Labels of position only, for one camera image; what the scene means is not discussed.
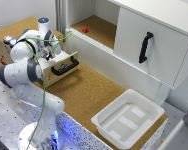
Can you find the white sliding door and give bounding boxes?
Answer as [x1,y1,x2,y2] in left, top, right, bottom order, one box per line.
[112,6,188,90]

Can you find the white cabinet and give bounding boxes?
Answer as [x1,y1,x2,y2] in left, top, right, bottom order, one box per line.
[65,0,188,108]

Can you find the wooden drawer box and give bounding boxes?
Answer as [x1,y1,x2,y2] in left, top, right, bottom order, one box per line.
[0,16,67,68]

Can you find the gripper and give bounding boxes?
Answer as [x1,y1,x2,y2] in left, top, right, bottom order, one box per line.
[41,41,63,62]

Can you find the green cable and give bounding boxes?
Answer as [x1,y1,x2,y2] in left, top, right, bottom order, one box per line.
[23,30,73,150]

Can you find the black door handle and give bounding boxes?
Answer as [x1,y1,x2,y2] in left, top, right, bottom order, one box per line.
[138,31,155,64]

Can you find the wooden drawer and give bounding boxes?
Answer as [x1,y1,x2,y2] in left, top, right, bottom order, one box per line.
[36,50,80,89]

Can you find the black drawer handle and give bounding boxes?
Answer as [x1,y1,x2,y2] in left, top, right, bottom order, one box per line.
[50,55,80,77]

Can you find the pink block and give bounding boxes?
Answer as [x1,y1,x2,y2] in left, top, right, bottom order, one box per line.
[81,26,89,34]

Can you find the red button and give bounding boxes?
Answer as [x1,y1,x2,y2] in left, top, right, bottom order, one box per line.
[3,34,13,44]

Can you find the white plastic box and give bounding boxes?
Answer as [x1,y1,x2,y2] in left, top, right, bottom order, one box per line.
[90,88,166,150]

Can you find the blue button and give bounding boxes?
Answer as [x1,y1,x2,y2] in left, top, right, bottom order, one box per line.
[9,38,18,47]

